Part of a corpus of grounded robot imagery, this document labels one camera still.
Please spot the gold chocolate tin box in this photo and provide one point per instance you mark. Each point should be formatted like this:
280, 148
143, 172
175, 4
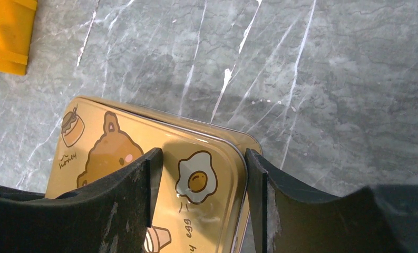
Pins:
229, 134

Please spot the silver tin lid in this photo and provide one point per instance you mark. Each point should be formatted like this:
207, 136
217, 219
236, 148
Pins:
180, 167

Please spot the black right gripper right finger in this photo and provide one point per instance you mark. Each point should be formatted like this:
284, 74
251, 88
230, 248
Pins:
288, 215

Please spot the yellow plastic bin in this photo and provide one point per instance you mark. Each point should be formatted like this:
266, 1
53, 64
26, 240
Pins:
16, 26

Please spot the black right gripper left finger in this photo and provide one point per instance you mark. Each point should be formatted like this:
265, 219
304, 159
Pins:
111, 214

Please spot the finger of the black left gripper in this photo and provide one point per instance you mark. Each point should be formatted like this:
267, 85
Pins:
19, 195

